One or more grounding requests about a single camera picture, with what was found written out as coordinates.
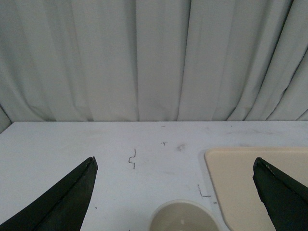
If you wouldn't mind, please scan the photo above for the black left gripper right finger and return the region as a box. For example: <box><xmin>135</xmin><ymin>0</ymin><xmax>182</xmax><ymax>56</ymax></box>
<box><xmin>253</xmin><ymin>157</ymin><xmax>308</xmax><ymax>231</ymax></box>

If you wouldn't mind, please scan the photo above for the beige square plate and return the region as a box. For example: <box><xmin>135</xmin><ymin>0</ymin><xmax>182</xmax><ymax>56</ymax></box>
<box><xmin>205</xmin><ymin>147</ymin><xmax>308</xmax><ymax>231</ymax></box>

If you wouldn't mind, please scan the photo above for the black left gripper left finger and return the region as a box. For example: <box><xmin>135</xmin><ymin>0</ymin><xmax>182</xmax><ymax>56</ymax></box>
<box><xmin>0</xmin><ymin>157</ymin><xmax>98</xmax><ymax>231</ymax></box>

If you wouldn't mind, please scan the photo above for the cream smiley face mug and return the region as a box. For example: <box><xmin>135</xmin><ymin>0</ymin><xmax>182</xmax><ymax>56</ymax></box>
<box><xmin>148</xmin><ymin>199</ymin><xmax>222</xmax><ymax>231</ymax></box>

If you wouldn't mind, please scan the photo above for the white curtain backdrop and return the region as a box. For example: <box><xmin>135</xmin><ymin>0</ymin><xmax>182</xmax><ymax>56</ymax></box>
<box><xmin>0</xmin><ymin>0</ymin><xmax>308</xmax><ymax>130</ymax></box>

